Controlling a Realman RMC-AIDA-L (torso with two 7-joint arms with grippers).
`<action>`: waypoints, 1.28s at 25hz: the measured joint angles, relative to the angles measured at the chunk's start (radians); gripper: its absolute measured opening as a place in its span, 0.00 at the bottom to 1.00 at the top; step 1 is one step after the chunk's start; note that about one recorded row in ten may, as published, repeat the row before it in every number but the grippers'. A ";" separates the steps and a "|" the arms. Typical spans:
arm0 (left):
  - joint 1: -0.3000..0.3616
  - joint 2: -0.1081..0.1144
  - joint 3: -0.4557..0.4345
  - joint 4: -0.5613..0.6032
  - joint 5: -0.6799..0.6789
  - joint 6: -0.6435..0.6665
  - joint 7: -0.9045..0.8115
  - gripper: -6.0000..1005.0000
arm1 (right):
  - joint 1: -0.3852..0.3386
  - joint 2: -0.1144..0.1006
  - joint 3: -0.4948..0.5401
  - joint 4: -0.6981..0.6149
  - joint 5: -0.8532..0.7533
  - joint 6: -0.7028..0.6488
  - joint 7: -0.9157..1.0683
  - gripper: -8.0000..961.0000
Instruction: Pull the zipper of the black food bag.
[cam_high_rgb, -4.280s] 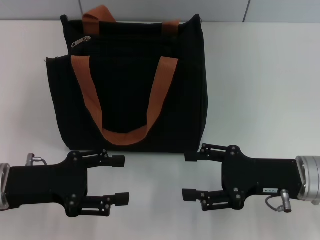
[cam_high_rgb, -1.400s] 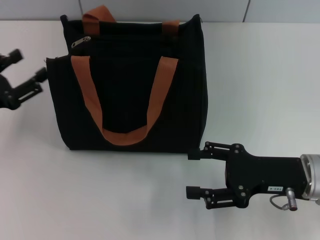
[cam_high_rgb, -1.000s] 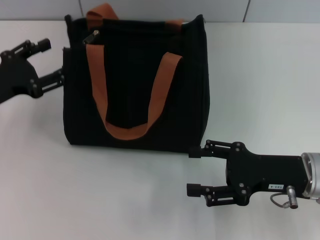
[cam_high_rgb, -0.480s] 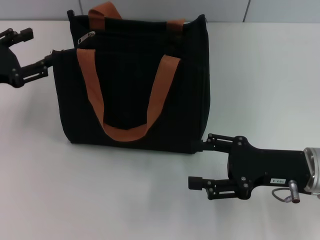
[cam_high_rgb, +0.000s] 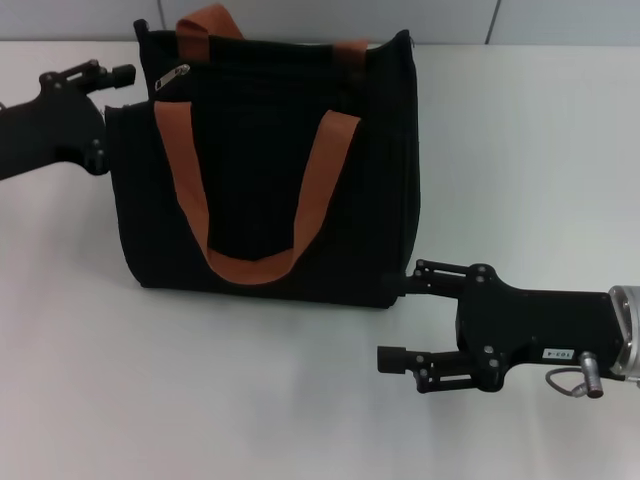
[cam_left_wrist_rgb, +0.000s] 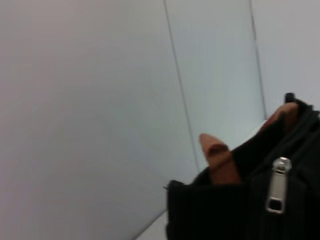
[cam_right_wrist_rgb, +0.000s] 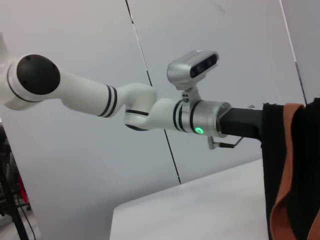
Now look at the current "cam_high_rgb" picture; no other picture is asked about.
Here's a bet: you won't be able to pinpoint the silver zipper pull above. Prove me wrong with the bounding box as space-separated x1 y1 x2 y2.
153 63 192 92

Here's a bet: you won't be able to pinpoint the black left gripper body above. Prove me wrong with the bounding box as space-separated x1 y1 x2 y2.
0 71 110 183

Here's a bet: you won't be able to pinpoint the right gripper cable with connector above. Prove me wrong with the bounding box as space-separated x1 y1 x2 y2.
544 351 606 400

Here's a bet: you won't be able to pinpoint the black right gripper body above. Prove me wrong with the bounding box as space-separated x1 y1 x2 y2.
457 262 625 391

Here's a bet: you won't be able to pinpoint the black food bag orange handles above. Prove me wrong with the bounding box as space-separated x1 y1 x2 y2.
102 3 419 314

